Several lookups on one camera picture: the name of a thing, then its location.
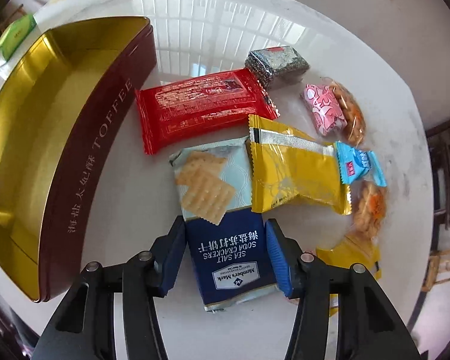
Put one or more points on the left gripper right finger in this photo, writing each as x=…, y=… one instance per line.
x=369, y=327

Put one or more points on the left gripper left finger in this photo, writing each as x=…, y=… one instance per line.
x=82, y=326

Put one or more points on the yellow snack packet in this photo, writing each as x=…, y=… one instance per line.
x=288, y=167
x=353, y=248

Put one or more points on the clear bag fried snacks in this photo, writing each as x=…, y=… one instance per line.
x=371, y=210

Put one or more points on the blue soda cracker packet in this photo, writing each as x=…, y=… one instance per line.
x=226, y=239

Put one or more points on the red snack packet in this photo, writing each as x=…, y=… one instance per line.
x=189, y=108

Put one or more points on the grey black snack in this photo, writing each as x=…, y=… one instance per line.
x=276, y=66

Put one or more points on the clear bag orange snacks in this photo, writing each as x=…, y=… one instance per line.
x=355, y=128

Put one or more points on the small wooden chair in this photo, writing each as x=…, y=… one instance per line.
x=438, y=270

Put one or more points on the light blue candy wrapper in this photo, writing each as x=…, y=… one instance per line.
x=355, y=164

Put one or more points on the dark wooden side table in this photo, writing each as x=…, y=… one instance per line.
x=438, y=141

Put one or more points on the maroon gold toffee tin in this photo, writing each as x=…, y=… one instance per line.
x=61, y=108

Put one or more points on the pink wrapped candy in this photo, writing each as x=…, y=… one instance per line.
x=325, y=109

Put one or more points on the green tissue pack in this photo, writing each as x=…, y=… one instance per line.
x=13, y=36

